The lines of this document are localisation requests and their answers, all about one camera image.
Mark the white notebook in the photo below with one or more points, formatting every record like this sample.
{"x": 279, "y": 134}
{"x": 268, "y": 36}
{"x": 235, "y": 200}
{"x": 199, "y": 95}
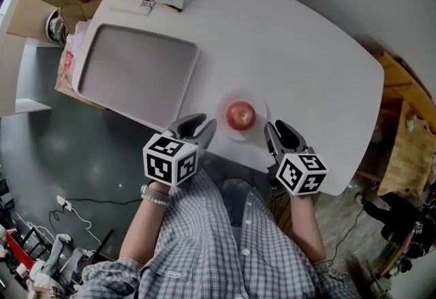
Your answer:
{"x": 129, "y": 1}

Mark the small white plate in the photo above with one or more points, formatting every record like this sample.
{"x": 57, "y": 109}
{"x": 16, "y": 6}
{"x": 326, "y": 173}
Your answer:
{"x": 260, "y": 110}

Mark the wooden workbench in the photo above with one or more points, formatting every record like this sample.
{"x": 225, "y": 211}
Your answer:
{"x": 408, "y": 154}

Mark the person's left forearm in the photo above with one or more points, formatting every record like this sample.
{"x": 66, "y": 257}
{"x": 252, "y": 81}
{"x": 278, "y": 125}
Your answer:
{"x": 143, "y": 233}

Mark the yellow black utility knife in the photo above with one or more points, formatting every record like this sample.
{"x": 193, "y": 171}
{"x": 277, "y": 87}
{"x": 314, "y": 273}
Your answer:
{"x": 172, "y": 8}

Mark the red apple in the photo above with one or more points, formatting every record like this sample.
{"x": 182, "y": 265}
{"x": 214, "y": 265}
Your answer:
{"x": 240, "y": 115}

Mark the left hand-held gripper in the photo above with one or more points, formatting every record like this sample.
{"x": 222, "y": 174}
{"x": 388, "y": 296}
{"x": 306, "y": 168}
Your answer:
{"x": 170, "y": 165}

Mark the small cardboard box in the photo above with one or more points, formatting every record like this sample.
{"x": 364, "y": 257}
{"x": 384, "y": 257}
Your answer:
{"x": 76, "y": 16}

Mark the red printed plastic bag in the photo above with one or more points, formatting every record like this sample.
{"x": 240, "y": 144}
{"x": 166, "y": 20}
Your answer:
{"x": 67, "y": 62}

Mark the person's right forearm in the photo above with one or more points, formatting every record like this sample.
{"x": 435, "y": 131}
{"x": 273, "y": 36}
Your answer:
{"x": 306, "y": 226}

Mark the white plastic bag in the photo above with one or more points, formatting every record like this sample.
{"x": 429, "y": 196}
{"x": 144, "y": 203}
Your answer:
{"x": 77, "y": 40}

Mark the grey rectangular tray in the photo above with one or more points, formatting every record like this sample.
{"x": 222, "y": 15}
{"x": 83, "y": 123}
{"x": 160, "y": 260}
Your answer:
{"x": 136, "y": 69}

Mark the white power strip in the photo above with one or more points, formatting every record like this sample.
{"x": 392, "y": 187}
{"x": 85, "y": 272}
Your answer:
{"x": 64, "y": 203}

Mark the person in checked shirt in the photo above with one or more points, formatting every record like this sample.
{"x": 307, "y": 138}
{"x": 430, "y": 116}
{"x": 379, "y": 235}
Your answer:
{"x": 204, "y": 256}

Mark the silver mesh wrist band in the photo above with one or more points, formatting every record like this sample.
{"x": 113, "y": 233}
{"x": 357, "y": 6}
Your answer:
{"x": 155, "y": 193}

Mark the red metal stand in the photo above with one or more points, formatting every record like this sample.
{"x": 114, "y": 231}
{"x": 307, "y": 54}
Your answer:
{"x": 17, "y": 250}

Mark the white round bucket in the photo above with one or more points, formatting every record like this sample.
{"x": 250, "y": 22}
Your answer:
{"x": 51, "y": 27}

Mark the white shelf unit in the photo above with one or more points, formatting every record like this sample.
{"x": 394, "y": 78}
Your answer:
{"x": 8, "y": 69}

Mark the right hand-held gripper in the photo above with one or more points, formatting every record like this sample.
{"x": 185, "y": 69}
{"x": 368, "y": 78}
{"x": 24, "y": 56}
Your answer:
{"x": 299, "y": 175}

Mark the dark grey chair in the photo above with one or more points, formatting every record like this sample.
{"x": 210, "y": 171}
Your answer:
{"x": 235, "y": 195}

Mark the light brown panel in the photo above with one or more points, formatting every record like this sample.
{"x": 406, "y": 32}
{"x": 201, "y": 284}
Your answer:
{"x": 27, "y": 15}

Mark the low cardboard box with bags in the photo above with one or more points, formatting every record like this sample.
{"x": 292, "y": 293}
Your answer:
{"x": 78, "y": 97}

